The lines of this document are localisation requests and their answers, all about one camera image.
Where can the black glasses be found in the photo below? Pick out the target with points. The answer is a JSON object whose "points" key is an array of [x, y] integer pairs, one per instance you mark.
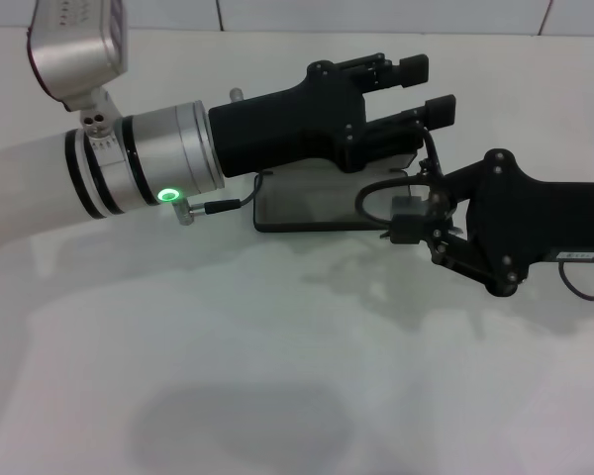
{"points": [[358, 202]]}

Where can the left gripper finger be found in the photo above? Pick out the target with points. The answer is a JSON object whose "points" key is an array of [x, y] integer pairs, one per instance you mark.
{"points": [[440, 111]]}

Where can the black glasses case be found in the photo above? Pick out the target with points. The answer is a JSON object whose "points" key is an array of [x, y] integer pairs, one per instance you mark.
{"points": [[302, 203]]}

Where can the silver left gripper stub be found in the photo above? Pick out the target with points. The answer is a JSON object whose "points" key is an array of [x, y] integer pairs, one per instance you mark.
{"points": [[237, 96]]}

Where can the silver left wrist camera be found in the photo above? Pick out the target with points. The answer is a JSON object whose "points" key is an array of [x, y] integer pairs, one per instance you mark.
{"points": [[74, 44]]}

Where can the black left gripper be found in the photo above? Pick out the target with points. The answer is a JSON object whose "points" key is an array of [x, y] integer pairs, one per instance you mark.
{"points": [[277, 128]]}

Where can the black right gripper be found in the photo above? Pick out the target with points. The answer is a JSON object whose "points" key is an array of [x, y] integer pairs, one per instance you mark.
{"points": [[549, 218]]}

